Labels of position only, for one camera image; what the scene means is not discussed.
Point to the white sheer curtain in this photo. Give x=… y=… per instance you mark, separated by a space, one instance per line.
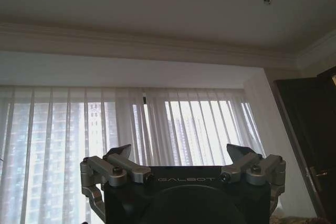
x=126 y=124

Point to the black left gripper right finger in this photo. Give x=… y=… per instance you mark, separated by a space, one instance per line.
x=249 y=163

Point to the white curtain pelmet box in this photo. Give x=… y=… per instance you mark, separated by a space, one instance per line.
x=136 y=68

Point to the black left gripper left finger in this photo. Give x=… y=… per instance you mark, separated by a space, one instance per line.
x=115 y=165

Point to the dark wooden door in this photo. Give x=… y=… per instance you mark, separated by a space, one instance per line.
x=308 y=140

